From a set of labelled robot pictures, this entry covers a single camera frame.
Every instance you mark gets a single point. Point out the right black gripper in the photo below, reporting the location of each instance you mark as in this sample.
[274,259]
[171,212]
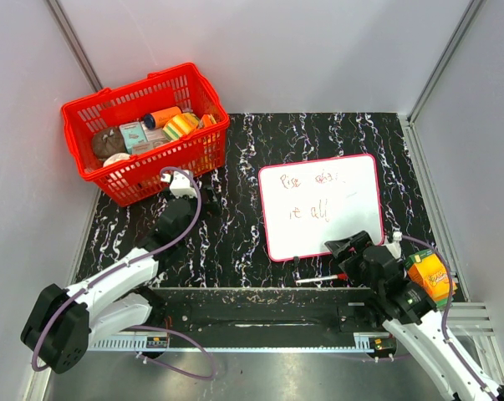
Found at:
[338,247]

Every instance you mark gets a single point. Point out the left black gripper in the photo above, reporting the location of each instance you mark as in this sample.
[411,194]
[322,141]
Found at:
[191,200]

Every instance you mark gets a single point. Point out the red whiteboard marker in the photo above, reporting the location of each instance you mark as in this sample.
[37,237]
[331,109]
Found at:
[341,276]

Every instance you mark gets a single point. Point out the pink framed whiteboard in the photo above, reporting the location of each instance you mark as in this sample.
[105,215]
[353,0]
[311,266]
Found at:
[307,203]

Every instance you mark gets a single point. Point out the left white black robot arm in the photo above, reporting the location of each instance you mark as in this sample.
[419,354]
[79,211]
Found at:
[65,322]

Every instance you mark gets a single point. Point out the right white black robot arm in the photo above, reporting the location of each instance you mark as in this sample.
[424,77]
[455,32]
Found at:
[405,310]

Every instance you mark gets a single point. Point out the pink white small box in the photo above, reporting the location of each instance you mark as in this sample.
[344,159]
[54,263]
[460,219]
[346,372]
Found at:
[154,138]

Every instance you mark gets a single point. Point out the orange yellow tag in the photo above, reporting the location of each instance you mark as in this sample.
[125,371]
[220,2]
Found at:
[425,268]

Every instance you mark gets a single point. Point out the white round lid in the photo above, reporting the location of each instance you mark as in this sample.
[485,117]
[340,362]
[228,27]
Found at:
[116,159]

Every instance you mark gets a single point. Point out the yellow green striped package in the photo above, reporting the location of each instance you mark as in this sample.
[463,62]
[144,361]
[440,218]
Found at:
[180,125]

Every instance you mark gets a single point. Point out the red plastic shopping basket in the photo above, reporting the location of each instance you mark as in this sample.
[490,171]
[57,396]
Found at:
[138,177]

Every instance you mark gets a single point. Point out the teal small box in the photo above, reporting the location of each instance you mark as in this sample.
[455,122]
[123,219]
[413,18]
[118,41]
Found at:
[133,134]

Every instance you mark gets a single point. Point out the orange blue cylinder can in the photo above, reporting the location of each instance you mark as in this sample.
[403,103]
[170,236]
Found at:
[159,118]

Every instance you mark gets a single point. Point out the orange small package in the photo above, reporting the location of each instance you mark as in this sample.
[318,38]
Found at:
[207,120]

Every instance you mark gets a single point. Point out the brown round bread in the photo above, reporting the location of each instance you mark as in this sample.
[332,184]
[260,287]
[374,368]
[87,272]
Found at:
[108,142]

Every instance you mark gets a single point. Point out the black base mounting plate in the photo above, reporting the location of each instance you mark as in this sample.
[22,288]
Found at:
[251,319]

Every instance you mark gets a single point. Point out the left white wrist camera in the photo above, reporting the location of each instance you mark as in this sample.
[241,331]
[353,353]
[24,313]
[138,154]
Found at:
[179,185]

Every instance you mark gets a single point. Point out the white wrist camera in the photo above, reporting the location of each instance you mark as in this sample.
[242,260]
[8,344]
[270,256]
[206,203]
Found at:
[393,245]
[179,185]

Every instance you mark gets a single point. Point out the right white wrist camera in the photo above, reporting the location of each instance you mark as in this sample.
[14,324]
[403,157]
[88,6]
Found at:
[393,245]

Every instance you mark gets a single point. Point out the aluminium rail frame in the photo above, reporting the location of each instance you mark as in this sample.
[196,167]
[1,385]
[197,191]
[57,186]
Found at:
[149,340]

